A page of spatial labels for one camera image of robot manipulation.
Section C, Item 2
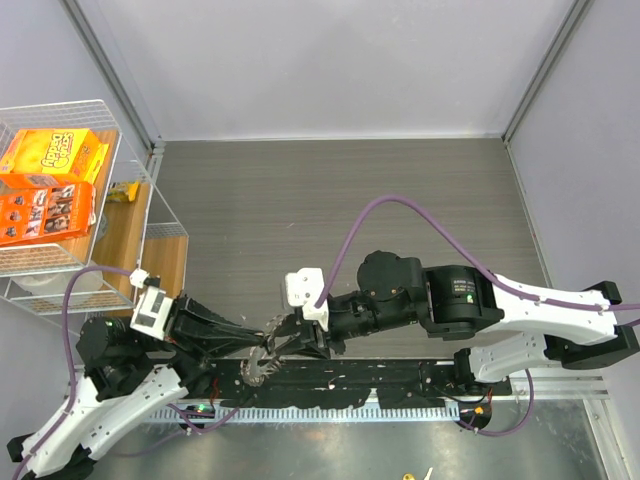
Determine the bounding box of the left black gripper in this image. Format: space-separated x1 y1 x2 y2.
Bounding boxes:
137 285 266 365

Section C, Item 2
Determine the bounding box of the chain of silver keyrings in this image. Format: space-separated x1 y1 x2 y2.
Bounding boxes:
239 314 286 387

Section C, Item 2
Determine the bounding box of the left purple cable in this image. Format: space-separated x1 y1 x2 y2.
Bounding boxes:
9 265 241 480

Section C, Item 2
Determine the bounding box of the wooden shelf board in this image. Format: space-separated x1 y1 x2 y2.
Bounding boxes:
49 130 189 346

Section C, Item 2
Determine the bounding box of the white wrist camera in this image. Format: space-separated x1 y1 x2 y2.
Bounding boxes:
284 267 329 330
130 286 174 340

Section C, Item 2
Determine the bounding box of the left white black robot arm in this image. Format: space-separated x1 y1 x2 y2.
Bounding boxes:
7 293 264 479

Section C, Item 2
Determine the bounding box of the small yellow packet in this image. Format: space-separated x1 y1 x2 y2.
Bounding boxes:
106 181 140 203

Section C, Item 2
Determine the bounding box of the purple cable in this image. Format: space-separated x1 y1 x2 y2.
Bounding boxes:
9 265 241 480
313 194 640 439

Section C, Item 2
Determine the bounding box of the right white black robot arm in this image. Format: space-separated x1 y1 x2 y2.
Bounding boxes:
266 251 639 394

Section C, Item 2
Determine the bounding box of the aluminium frame rail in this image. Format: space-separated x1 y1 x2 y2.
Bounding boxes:
532 375 609 400

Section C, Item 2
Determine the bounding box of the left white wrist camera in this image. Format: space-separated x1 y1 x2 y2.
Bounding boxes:
130 286 174 340

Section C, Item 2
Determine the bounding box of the white wire basket rack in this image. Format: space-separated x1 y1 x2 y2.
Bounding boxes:
1 100 188 323

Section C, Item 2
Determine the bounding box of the yellow orange cereal box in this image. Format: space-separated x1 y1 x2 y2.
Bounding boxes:
1 128 109 189

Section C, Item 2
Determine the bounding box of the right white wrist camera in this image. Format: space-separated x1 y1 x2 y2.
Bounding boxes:
284 267 329 330

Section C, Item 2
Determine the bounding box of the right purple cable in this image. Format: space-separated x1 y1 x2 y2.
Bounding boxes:
313 194 640 439

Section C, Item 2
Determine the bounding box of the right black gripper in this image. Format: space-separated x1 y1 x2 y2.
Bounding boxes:
275 291 420 360

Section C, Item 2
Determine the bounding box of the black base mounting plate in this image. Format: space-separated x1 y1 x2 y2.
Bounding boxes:
209 359 512 410

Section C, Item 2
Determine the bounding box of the orange photo printed box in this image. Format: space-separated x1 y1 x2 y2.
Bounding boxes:
1 182 96 247

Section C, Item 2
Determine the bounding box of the slotted grey cable duct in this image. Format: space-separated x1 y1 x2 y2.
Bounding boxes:
139 402 460 424

